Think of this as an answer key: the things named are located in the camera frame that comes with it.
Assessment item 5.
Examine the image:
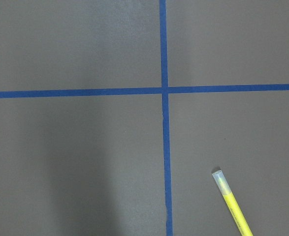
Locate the yellow highlighter pen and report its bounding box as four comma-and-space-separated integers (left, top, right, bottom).
212, 170, 253, 236

